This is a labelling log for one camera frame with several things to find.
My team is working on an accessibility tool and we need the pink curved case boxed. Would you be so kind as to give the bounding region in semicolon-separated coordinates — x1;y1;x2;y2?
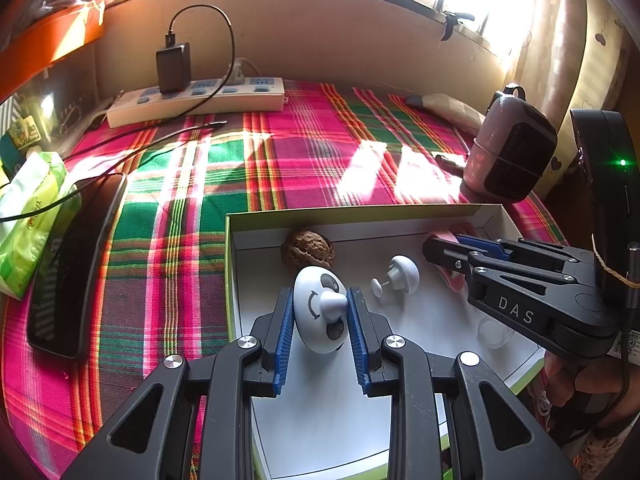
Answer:
423;228;468;292

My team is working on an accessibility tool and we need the small white mushroom hook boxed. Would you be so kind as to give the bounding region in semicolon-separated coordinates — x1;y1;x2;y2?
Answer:
371;255;420;298

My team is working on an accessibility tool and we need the white round penguin gadget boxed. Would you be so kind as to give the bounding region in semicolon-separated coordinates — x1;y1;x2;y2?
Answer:
293;266;348;354

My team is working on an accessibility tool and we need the brown walnut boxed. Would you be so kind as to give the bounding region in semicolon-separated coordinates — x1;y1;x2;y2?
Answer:
281;230;335;272

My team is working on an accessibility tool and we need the person's right hand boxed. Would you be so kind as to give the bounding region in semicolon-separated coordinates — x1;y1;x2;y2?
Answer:
544;351;639;428

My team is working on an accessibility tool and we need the small pink black heater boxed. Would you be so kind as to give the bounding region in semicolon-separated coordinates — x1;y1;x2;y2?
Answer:
463;82;558;203

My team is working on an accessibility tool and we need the black smartphone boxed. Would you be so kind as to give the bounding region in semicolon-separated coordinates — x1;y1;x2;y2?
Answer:
26;172;127;362

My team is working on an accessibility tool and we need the green white cardboard box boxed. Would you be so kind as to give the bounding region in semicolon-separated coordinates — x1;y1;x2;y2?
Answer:
224;204;542;479

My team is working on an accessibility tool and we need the heart pattern curtain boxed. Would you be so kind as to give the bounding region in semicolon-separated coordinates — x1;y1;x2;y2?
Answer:
506;0;631;197

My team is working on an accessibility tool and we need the green tissue pack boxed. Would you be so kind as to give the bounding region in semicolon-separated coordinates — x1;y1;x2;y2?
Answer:
1;152;73;299

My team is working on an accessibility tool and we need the white power strip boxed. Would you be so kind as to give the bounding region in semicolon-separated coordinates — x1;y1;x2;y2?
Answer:
106;77;285;128

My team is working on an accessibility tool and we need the black charger adapter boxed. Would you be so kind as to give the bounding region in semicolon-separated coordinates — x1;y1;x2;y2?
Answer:
156;42;191;94

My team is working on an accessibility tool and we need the orange tray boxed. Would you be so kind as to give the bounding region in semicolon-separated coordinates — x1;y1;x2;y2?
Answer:
1;0;105;101

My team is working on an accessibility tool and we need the beige brush handle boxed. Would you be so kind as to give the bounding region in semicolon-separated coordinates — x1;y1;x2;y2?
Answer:
406;93;485;136

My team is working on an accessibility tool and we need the black charger cable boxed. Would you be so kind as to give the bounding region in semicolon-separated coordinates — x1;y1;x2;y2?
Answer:
0;3;237;224

